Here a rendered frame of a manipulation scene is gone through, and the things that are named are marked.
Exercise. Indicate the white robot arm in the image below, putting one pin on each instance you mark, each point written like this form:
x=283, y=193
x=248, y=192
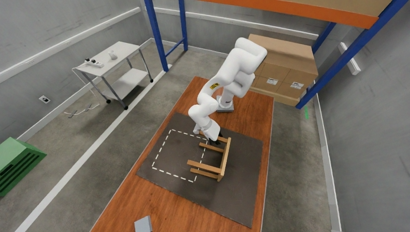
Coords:
x=235, y=76

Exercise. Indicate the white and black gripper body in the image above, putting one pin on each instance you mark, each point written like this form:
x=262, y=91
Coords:
x=212, y=132

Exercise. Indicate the dark brown flat mat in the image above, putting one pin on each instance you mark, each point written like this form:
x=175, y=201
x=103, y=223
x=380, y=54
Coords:
x=233, y=196

